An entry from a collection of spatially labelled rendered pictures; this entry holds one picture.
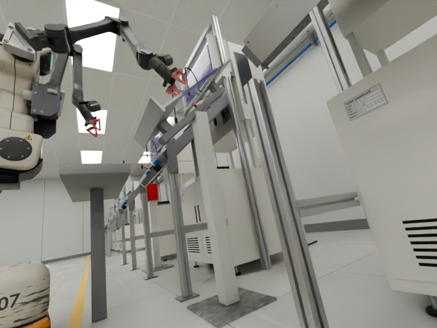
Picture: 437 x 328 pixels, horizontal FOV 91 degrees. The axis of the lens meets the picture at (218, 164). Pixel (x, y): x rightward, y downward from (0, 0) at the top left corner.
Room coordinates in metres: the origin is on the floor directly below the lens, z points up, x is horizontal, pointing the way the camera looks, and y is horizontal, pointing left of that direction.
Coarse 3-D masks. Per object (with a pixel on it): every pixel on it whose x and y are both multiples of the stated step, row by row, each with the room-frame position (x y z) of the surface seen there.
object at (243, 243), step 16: (224, 176) 1.30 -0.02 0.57; (240, 176) 1.36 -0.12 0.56; (256, 176) 1.44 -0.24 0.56; (192, 192) 1.59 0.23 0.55; (224, 192) 1.29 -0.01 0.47; (240, 192) 1.35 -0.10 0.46; (256, 192) 1.42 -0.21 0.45; (192, 208) 1.62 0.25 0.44; (224, 208) 1.28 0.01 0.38; (240, 208) 1.34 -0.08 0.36; (240, 224) 1.33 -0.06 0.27; (272, 224) 1.46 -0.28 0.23; (192, 240) 1.69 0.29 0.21; (208, 240) 1.47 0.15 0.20; (240, 240) 1.31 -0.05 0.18; (256, 240) 1.38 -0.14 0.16; (272, 240) 1.44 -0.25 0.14; (192, 256) 1.73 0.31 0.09; (208, 256) 1.50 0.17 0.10; (240, 256) 1.30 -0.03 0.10; (256, 256) 1.36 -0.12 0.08; (240, 272) 1.35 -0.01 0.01
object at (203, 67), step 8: (208, 48) 1.38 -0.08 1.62; (200, 56) 1.47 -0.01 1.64; (208, 56) 1.38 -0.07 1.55; (200, 64) 1.49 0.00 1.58; (208, 64) 1.40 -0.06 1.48; (200, 72) 1.51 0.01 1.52; (208, 72) 1.42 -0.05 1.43; (192, 80) 1.64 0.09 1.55; (200, 88) 1.55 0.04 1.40; (192, 96) 1.68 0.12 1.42
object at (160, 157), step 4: (160, 152) 1.11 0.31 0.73; (160, 156) 1.15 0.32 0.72; (164, 156) 1.12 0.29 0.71; (160, 160) 1.18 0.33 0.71; (164, 160) 1.16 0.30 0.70; (152, 164) 1.28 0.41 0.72; (160, 164) 1.22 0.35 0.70; (148, 168) 1.36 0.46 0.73; (144, 176) 1.51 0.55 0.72; (140, 180) 1.62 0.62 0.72
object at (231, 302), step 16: (192, 128) 0.93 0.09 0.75; (208, 128) 0.91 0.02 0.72; (208, 144) 0.90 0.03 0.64; (208, 160) 0.89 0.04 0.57; (208, 176) 0.88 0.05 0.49; (208, 192) 0.88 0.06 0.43; (208, 208) 0.90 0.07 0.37; (208, 224) 0.92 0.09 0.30; (224, 224) 0.91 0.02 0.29; (224, 240) 0.90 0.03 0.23; (224, 256) 0.89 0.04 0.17; (224, 272) 0.89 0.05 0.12; (224, 288) 0.88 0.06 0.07; (240, 288) 1.06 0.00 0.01; (192, 304) 0.97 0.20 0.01; (208, 304) 0.93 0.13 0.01; (224, 304) 0.89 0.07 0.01; (240, 304) 0.88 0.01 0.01; (256, 304) 0.85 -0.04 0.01; (208, 320) 0.80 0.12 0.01; (224, 320) 0.77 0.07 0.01
